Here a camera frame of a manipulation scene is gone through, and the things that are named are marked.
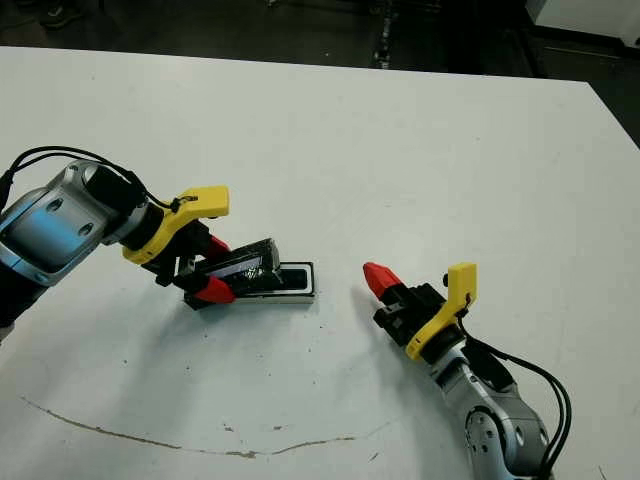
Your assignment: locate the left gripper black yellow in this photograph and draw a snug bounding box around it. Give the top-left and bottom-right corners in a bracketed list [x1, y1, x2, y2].
[122, 185, 237, 304]

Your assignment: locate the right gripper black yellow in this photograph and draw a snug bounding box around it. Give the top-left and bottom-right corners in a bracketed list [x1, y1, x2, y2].
[363, 261, 479, 365]

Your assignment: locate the black box lid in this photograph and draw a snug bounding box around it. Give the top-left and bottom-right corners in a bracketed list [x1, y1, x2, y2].
[183, 237, 284, 311]

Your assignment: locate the black camera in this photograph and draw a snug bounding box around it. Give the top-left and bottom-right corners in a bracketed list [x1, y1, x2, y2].
[278, 268, 307, 293]

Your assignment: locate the dark shoe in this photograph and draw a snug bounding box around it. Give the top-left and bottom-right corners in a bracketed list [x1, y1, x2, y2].
[45, 3, 85, 30]

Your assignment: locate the white cabinet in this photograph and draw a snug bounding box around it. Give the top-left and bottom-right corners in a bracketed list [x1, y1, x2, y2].
[532, 0, 640, 49]

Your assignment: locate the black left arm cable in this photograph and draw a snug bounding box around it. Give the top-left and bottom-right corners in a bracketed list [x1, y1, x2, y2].
[0, 145, 181, 211]

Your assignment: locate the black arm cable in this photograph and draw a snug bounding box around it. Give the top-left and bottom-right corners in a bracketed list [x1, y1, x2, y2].
[0, 145, 181, 211]
[469, 334, 574, 476]

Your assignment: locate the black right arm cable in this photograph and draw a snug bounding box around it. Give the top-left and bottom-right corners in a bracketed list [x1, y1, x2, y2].
[469, 334, 574, 476]

